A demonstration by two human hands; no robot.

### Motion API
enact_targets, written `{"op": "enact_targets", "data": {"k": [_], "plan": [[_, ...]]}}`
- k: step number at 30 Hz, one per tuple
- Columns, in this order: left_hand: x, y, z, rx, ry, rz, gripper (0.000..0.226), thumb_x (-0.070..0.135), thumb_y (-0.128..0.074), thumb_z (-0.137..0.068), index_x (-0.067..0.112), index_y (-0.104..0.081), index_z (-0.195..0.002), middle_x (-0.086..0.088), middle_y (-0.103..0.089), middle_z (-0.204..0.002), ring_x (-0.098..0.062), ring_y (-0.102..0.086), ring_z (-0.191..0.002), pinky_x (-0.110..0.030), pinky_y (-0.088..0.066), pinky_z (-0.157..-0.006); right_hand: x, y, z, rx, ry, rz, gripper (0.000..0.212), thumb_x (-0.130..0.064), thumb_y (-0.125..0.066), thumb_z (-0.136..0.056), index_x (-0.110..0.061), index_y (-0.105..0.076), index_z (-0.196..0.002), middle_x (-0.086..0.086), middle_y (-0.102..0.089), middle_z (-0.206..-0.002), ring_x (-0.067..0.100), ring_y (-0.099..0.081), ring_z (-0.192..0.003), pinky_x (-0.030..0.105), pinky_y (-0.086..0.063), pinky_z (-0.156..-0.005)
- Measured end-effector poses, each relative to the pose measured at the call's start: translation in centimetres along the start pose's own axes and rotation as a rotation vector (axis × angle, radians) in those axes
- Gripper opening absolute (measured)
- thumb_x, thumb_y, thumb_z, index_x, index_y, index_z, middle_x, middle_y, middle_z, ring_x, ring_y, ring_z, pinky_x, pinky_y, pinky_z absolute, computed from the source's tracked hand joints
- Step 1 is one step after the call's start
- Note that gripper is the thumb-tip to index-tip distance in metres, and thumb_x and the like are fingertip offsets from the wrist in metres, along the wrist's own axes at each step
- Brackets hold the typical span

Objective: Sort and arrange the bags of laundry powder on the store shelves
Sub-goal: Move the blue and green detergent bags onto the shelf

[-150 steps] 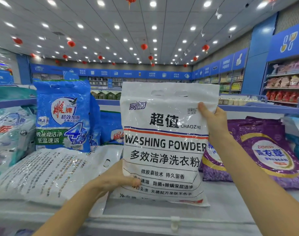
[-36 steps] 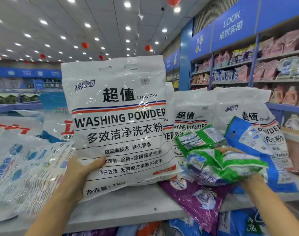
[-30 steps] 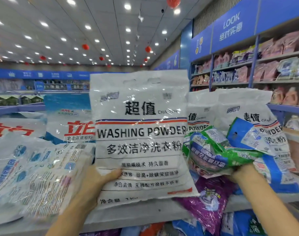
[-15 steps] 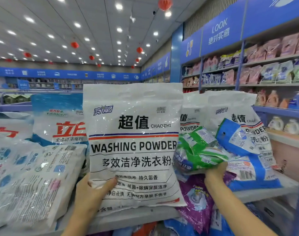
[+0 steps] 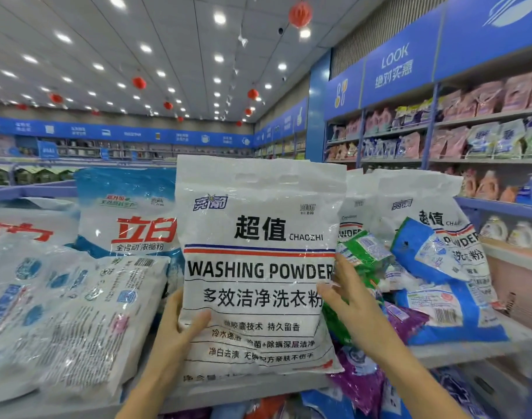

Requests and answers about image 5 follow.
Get blue wall sign band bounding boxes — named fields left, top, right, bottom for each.
left=0, top=116, right=254, bottom=149

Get person's right forearm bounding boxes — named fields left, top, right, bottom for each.
left=371, top=340, right=472, bottom=419

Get person's right hand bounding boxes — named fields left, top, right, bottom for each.
left=317, top=254, right=405, bottom=367

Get blue pillar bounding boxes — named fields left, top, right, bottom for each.
left=306, top=52, right=332, bottom=162

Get small blue hanging sign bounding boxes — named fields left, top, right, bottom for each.
left=37, top=139, right=60, bottom=161

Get blue wall shelving unit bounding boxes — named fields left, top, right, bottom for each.
left=252, top=0, right=532, bottom=419

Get rows of round ceiling lights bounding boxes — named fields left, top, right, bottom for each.
left=0, top=0, right=315, bottom=110

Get grey metal shelf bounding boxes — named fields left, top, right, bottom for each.
left=0, top=179, right=532, bottom=419

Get rows of small red lanterns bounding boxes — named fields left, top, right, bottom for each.
left=13, top=74, right=262, bottom=119

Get large red paper lantern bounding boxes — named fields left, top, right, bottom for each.
left=289, top=0, right=313, bottom=30

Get wall shelf of detergent bottles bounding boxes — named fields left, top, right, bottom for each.
left=257, top=69, right=532, bottom=258

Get person's left hand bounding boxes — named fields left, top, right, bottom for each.
left=148, top=287, right=213, bottom=398

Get purple lavender detergent bag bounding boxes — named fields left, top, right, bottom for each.
left=383, top=301, right=430, bottom=344

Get row of green boxes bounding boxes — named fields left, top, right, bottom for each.
left=0, top=165, right=75, bottom=184

